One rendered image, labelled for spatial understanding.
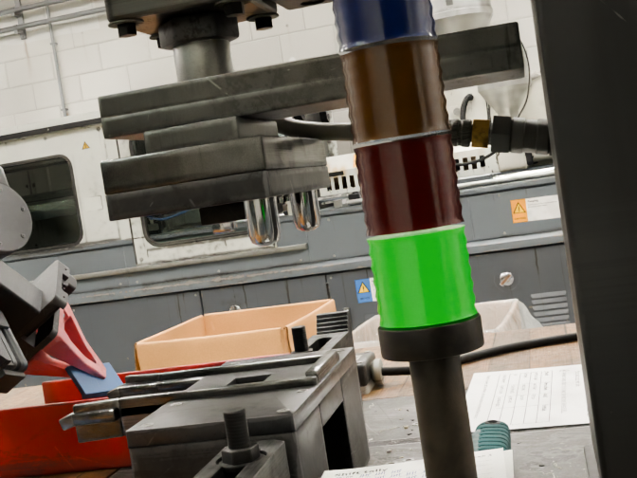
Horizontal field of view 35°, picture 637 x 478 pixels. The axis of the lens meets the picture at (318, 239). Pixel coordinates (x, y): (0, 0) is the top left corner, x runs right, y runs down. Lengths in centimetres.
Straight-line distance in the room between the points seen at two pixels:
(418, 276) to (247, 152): 23
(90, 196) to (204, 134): 515
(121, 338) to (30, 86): 301
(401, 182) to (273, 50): 706
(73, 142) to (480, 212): 226
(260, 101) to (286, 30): 679
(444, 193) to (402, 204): 2
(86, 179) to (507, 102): 231
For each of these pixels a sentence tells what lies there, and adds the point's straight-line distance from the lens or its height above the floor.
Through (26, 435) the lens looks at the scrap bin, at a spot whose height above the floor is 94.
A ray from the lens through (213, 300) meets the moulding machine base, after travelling 550.
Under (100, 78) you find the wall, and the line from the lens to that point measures 794.
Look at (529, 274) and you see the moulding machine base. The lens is 512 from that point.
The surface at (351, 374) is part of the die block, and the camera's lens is 74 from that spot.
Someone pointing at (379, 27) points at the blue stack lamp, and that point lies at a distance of 38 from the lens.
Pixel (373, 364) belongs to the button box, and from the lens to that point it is 103.
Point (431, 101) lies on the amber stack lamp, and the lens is 38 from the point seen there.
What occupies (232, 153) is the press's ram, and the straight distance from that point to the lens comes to 59.
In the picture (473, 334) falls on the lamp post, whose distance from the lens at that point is 39.
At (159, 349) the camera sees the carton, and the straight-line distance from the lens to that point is 307.
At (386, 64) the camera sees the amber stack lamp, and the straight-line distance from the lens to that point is 38.
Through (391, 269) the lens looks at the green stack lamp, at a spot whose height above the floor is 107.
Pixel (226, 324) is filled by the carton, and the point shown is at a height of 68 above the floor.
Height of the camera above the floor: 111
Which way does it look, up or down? 3 degrees down
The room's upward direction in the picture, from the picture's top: 9 degrees counter-clockwise
